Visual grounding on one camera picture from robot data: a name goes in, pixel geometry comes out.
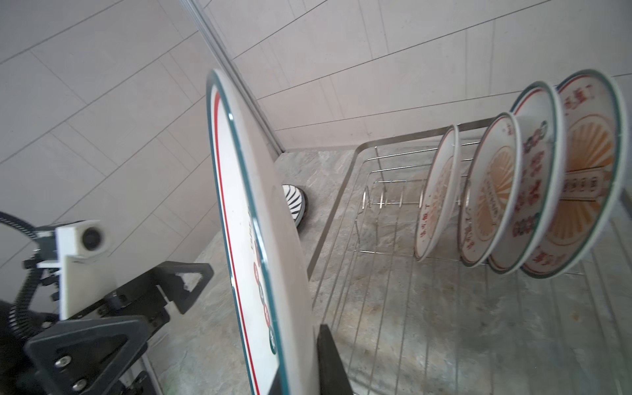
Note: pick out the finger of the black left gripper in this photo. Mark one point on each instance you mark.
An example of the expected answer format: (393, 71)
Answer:
(148, 294)

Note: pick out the white blue leaf plate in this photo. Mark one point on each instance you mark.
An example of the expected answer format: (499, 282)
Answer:
(296, 201)

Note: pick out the aluminium corner post left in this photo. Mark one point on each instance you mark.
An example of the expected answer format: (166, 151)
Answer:
(214, 41)

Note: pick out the large red characters plate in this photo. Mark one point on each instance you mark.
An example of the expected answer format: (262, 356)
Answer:
(542, 126)

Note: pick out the white plate red characters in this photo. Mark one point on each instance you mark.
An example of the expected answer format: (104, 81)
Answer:
(266, 264)

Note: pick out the large orange sunburst plate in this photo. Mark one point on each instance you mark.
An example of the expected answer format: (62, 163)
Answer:
(598, 136)

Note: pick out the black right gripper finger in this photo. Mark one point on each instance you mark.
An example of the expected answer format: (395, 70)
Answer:
(333, 378)

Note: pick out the white plate orange sunburst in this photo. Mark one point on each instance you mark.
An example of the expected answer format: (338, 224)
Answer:
(439, 194)

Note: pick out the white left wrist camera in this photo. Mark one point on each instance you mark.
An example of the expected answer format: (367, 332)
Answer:
(77, 251)

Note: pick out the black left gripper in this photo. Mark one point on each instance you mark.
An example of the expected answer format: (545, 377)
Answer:
(87, 354)

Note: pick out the metal wire dish rack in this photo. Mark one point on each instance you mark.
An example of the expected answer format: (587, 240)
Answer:
(433, 326)

